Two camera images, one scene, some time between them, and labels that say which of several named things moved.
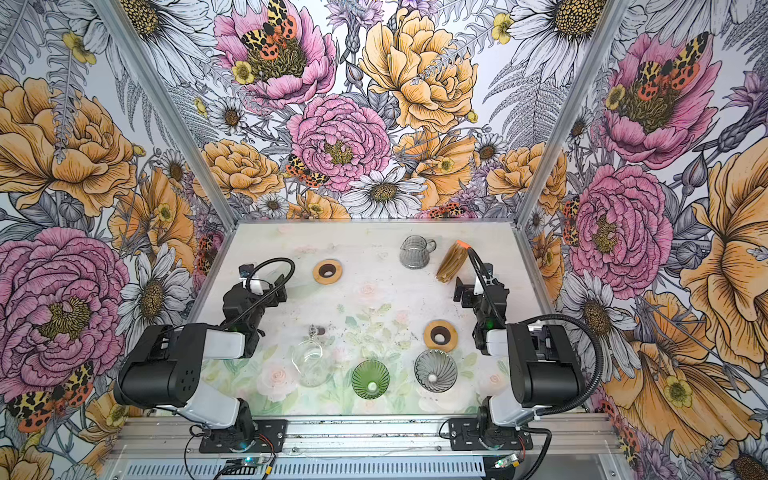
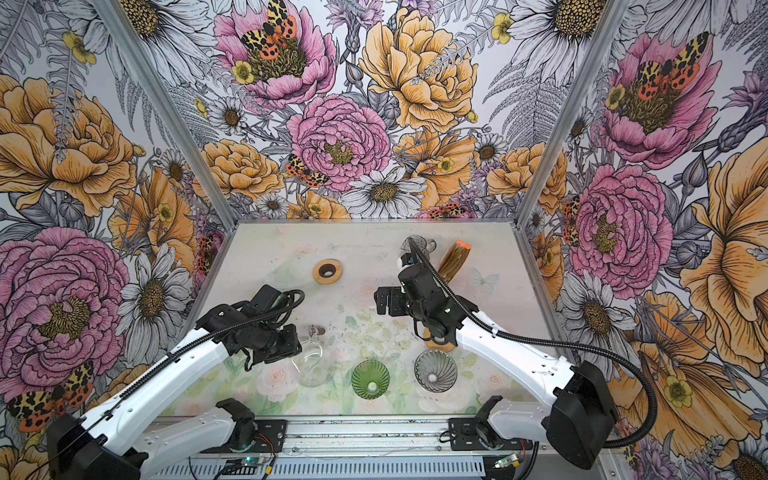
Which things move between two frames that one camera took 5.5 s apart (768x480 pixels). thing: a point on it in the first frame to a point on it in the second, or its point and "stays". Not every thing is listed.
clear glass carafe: x=313 y=358 stays
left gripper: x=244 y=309 to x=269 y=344
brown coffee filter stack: x=453 y=261 stays
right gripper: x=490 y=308 to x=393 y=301
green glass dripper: x=370 y=379 stays
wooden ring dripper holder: x=327 y=272 stays
